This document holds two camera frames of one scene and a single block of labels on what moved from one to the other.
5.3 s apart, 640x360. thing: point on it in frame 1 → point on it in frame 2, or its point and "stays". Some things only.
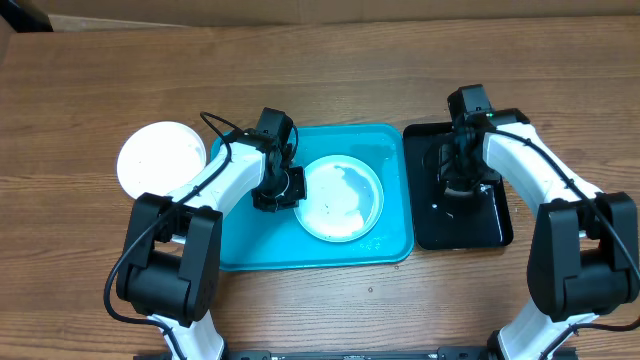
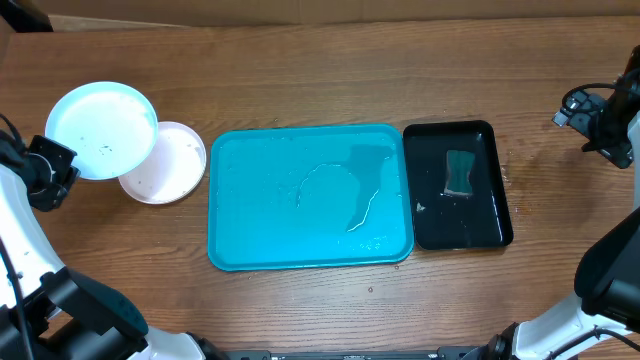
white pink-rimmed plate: x=157 y=156 stays
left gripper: x=297 y=192 → x=55 y=193
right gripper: x=461 y=182 → x=618 y=154
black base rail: x=367 y=354 stays
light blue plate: x=344 y=199 → x=110 y=127
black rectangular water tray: x=443 y=222 stays
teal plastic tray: x=257 y=239 stays
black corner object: x=24 y=19 stays
